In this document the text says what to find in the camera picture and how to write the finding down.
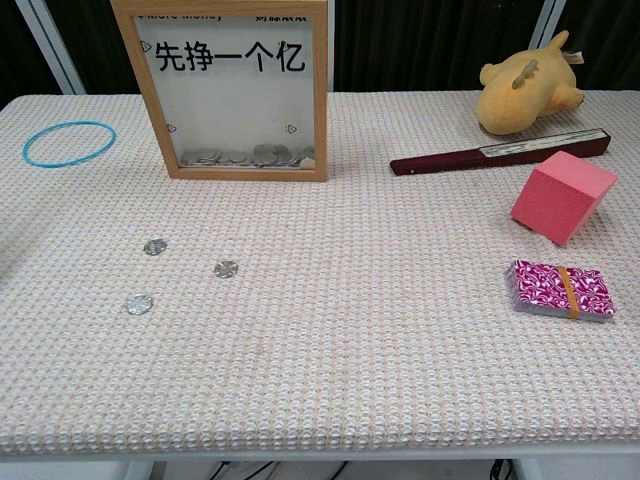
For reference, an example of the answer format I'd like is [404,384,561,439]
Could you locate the wooden frame coin bank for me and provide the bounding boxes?
[109,0,331,184]

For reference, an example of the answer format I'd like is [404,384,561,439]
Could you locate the beige woven tablecloth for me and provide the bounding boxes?
[0,91,640,456]

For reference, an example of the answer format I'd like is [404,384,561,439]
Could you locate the yellow rubber band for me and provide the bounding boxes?
[558,265,582,320]

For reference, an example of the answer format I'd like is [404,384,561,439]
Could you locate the blue rubber band ring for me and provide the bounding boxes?
[22,119,118,168]

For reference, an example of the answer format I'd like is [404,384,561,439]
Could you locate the yellow plush toy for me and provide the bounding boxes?
[474,29,586,137]

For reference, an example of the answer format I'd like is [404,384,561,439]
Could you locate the grey metal frame post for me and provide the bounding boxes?
[18,0,87,96]
[528,0,569,51]

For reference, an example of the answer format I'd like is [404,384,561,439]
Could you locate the pile of silver coins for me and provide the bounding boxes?
[180,143,317,170]

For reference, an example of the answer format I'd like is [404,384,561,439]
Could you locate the dark red folding fan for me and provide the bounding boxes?
[389,127,613,177]

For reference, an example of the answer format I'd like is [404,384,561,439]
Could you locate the black pleated curtain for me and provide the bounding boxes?
[327,0,546,94]
[0,0,66,110]
[547,0,640,92]
[47,0,141,95]

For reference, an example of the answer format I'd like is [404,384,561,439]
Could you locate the pink patterned card deck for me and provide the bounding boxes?
[504,258,617,324]

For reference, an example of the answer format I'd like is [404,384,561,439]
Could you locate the pink foam cube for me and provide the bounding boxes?
[509,150,619,247]

